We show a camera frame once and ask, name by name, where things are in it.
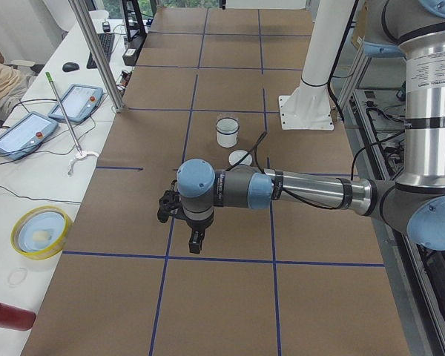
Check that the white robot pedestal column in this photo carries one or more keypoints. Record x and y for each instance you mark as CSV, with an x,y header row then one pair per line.
x,y
308,107

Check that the red bottle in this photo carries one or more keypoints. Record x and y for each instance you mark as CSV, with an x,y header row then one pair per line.
x,y
14,318

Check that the blue teach pendant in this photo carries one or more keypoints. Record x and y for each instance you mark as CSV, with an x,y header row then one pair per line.
x,y
80,101
26,135

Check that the black computer mouse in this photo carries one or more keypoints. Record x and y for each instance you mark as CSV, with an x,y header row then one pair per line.
x,y
70,66

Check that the seated person beige shirt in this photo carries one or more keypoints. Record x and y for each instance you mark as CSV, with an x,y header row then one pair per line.
x,y
13,85

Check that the silver rod green tip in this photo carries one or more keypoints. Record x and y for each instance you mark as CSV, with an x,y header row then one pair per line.
x,y
61,106

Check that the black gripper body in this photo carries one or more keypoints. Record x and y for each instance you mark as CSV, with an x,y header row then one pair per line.
x,y
198,226

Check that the yellow rimmed bowl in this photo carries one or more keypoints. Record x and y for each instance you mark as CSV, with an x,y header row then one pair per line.
x,y
41,233

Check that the white enamel cup blue rim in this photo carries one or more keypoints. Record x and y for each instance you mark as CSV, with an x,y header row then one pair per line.
x,y
227,141

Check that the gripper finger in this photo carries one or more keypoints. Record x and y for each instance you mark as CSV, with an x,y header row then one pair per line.
x,y
193,243
200,238

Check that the near blue teach pendant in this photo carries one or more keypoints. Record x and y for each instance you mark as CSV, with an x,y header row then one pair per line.
x,y
26,135

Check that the aluminium frame post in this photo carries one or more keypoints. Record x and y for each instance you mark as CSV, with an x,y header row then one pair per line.
x,y
85,22

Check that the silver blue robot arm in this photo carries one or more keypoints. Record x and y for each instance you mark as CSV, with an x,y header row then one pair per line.
x,y
413,204

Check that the far blue teach pendant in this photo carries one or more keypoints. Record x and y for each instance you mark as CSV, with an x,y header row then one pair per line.
x,y
80,101

